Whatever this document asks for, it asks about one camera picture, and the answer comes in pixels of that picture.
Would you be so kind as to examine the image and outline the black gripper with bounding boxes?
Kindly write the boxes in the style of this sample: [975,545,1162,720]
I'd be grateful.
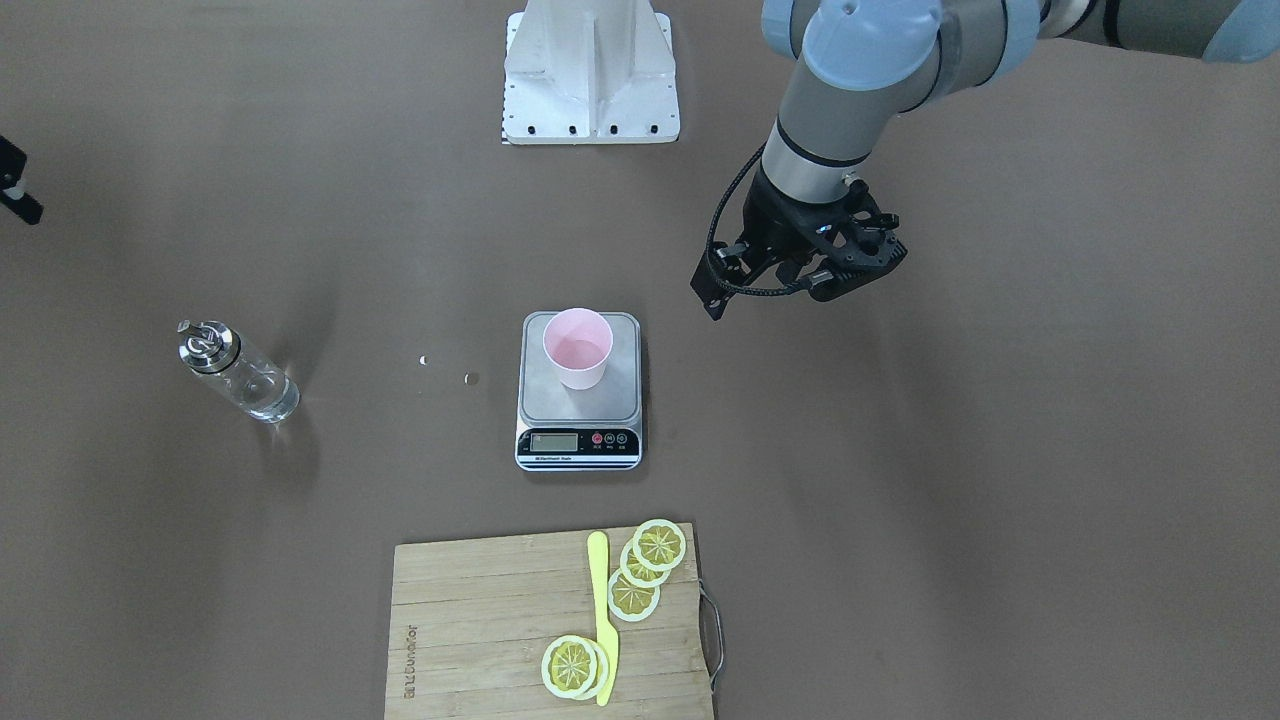
[690,169,856,322]

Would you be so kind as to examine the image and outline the pink plastic cup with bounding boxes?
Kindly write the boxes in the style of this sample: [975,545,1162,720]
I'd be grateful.
[541,307,614,391]

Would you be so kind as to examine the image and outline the glass sauce bottle metal cap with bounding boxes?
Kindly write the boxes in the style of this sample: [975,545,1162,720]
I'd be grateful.
[177,320,300,424]

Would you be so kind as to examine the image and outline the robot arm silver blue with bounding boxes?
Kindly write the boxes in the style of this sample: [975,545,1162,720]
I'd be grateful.
[690,1,1279,320]

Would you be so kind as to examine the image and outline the silver digital kitchen scale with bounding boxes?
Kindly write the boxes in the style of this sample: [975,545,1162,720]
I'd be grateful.
[515,311,644,471]

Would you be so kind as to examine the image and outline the yellow plastic knife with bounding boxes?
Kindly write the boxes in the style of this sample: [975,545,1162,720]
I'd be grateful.
[588,530,620,707]

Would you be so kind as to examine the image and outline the lemon slice toy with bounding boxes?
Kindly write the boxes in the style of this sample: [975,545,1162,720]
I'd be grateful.
[540,634,613,701]

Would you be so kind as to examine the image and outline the bamboo cutting board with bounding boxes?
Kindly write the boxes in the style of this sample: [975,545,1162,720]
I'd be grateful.
[384,529,717,719]

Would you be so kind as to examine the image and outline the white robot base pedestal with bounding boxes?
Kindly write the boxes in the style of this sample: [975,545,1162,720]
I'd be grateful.
[500,1,681,146]

